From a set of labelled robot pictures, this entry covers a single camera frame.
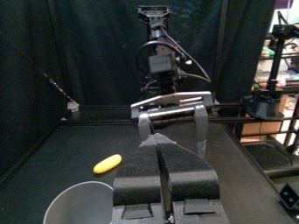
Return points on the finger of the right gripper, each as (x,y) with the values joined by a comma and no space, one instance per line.
(202,131)
(144,127)

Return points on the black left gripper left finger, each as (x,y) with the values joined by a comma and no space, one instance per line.
(136,178)

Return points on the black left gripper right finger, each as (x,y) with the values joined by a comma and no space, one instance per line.
(191,178)

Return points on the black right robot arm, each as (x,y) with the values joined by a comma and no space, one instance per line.
(160,64)

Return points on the round pink plate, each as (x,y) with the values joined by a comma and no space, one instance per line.
(83,204)

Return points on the yellow toy food piece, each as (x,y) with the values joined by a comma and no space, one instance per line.
(107,164)

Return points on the brown cardboard box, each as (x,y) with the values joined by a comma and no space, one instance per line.
(259,129)

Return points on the black ribbed mat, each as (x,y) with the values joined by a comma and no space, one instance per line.
(268,157)

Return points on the black cloth curtain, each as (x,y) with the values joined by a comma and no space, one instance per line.
(98,43)

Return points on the black horizontal frame rail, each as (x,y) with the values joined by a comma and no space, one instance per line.
(100,122)

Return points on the small silver corner bracket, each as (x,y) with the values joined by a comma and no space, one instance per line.
(72,106)

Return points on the black vertical frame post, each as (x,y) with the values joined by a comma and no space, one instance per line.
(220,49)

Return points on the black metal bracket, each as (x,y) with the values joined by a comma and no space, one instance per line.
(290,197)

